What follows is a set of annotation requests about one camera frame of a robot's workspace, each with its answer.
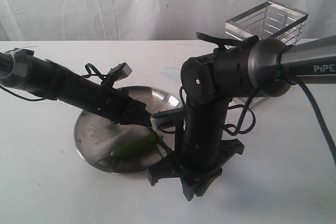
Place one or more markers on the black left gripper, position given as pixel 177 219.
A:
pixel 117 106

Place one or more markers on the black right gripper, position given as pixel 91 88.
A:
pixel 198 155

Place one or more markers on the green chili pepper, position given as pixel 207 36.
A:
pixel 136 148

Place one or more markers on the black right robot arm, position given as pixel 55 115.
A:
pixel 235 69

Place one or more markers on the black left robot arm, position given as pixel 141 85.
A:
pixel 92 92

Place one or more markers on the round steel plate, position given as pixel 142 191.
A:
pixel 96 137

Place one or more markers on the white backdrop curtain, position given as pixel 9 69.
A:
pixel 141 19

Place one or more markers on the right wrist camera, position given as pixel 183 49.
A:
pixel 166 119

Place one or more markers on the chrome wire utensil holder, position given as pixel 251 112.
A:
pixel 270 19

